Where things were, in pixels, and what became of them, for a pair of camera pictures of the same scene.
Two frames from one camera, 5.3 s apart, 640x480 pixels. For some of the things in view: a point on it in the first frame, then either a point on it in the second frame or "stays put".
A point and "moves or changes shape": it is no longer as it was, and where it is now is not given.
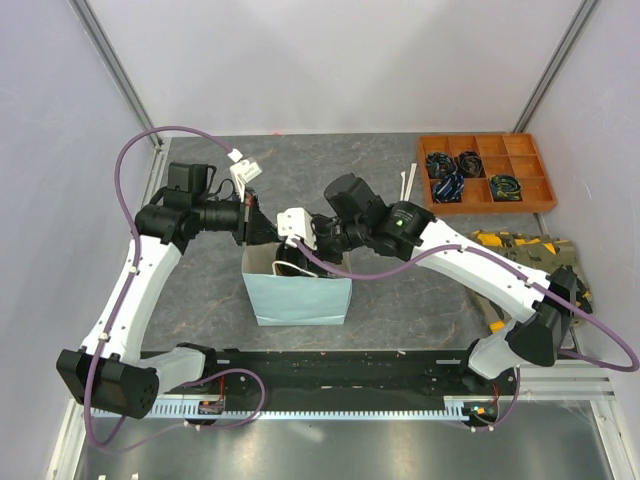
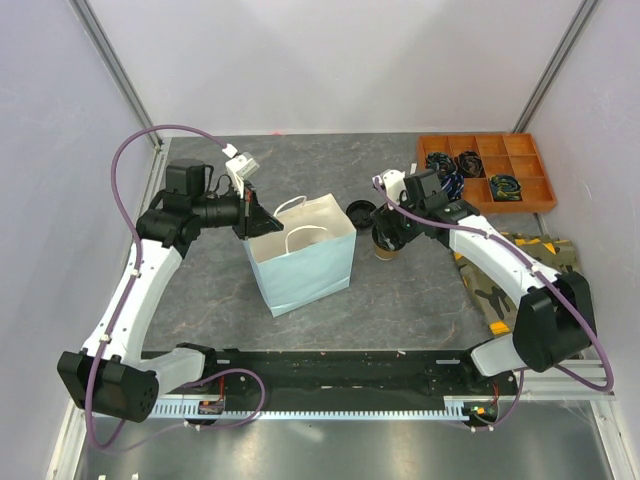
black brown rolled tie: (470, 164) stays put
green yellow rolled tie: (505, 187) stays put
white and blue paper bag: (283, 293) moves or changes shape
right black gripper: (319, 222) to (383, 219)
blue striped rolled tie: (449, 189) stays put
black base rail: (396, 373) stays put
